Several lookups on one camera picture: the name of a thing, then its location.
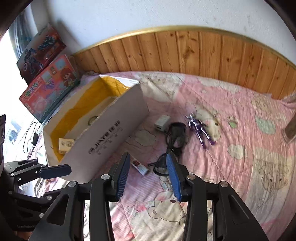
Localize small white tube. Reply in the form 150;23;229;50
131;159;149;176

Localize gold tissue pack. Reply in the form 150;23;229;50
58;138;75;155

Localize black glasses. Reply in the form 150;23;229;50
148;122;186;177

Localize purple silver action figure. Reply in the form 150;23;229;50
186;113;216;149

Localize white power adapter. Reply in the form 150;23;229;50
154;115;171;132

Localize green tape roll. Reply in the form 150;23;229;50
88;115;98;126

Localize pink cartoon bed quilt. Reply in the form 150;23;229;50
111;72;295;240

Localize white cardboard box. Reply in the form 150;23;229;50
43;75;149;183

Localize pink toy box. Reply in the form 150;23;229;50
19;54;80;123

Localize dark robot toy box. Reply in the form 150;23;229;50
16;24;66;85

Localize wooden headboard panel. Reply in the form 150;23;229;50
74;26;295;99

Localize black charger with cable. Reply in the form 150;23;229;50
23;121;41;154

